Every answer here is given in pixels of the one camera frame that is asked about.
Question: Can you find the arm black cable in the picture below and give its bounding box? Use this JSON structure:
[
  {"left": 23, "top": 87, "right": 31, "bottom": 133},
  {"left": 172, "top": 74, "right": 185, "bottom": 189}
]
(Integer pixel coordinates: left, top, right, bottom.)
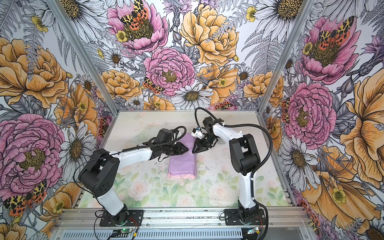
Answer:
[
  {"left": 76, "top": 126, "right": 188, "bottom": 208},
  {"left": 193, "top": 107, "right": 275, "bottom": 240}
]

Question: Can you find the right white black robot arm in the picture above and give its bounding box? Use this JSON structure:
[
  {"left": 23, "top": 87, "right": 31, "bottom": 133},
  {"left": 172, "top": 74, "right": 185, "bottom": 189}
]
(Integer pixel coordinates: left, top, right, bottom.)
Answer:
[{"left": 191, "top": 117, "right": 261, "bottom": 223}]

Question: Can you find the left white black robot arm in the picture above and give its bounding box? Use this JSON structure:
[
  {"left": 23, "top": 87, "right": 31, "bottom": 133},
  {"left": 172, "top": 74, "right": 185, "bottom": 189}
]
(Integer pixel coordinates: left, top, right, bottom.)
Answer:
[{"left": 78, "top": 126, "right": 189, "bottom": 226}]

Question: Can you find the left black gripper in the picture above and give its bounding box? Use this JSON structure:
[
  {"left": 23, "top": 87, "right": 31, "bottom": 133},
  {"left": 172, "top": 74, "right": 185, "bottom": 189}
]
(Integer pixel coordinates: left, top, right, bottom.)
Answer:
[{"left": 162, "top": 142, "right": 189, "bottom": 156}]

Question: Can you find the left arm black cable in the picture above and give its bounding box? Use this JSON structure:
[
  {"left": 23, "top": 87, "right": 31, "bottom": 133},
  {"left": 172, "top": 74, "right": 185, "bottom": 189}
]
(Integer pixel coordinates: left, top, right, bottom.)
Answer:
[{"left": 76, "top": 126, "right": 188, "bottom": 208}]

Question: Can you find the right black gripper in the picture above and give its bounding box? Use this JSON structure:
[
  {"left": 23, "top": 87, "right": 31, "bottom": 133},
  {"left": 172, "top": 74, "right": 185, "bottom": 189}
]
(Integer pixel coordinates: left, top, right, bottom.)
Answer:
[{"left": 191, "top": 132, "right": 220, "bottom": 154}]

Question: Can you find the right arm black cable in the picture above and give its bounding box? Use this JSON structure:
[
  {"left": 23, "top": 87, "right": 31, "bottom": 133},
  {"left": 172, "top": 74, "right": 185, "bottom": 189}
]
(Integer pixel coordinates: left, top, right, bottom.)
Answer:
[{"left": 193, "top": 107, "right": 275, "bottom": 240}]

